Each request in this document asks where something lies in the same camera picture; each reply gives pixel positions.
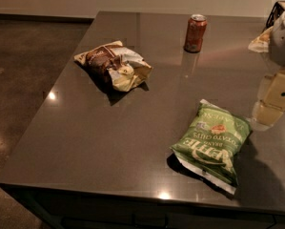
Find red coke can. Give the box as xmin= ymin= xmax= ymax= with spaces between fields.
xmin=184 ymin=14 xmax=207 ymax=53

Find yellow snack bag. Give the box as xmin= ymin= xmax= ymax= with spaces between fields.
xmin=248 ymin=27 xmax=273 ymax=53

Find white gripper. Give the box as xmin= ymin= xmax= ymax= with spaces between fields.
xmin=252 ymin=68 xmax=285 ymax=126

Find black wire basket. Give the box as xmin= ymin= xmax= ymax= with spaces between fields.
xmin=265 ymin=1 xmax=285 ymax=29

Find green jalapeno chip bag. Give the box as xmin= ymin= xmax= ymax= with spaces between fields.
xmin=171 ymin=99 xmax=251 ymax=196

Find brown and white chip bag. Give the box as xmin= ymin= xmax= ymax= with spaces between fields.
xmin=74 ymin=41 xmax=153 ymax=92

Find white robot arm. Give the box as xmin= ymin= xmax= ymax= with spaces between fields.
xmin=248 ymin=1 xmax=285 ymax=130

